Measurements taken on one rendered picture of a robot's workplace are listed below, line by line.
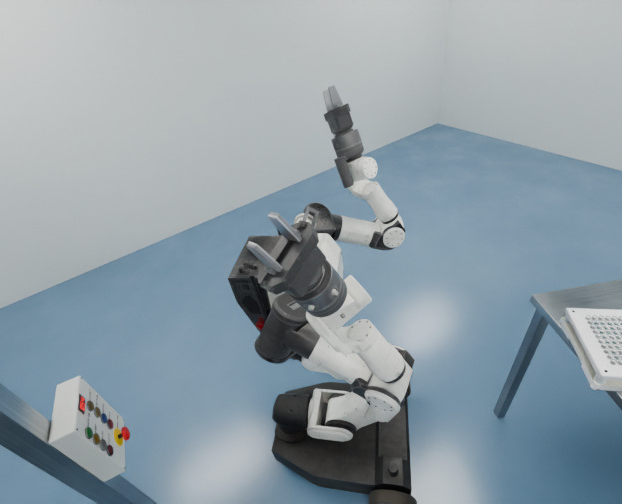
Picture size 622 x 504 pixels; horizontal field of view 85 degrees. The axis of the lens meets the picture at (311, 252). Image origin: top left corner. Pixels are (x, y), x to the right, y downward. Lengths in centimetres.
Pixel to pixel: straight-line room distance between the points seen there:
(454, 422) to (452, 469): 23
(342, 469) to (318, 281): 133
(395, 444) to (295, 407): 48
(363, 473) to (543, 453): 87
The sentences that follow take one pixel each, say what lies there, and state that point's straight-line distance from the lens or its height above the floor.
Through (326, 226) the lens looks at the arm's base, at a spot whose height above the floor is 123.
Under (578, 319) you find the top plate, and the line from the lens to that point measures 138.
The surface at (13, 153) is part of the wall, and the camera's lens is 342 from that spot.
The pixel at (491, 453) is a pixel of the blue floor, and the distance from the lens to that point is 208.
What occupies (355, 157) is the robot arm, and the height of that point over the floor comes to 141.
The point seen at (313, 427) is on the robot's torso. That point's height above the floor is 33.
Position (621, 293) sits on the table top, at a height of 86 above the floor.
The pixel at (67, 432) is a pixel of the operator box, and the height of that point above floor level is 110.
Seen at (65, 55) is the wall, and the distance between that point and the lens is 329.
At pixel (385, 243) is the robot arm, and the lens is 121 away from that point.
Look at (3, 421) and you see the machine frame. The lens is 103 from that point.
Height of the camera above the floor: 187
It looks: 38 degrees down
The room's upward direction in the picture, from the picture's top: 10 degrees counter-clockwise
